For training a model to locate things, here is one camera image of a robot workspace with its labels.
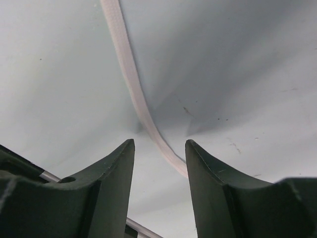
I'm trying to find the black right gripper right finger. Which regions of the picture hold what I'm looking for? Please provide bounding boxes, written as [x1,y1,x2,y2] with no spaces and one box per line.
[185,140,317,238]

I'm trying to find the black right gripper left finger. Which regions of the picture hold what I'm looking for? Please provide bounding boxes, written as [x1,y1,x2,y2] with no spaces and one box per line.
[0,139,135,238]

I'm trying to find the white shoelace of sneaker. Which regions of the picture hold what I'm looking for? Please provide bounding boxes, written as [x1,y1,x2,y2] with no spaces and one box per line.
[101,0,188,178]

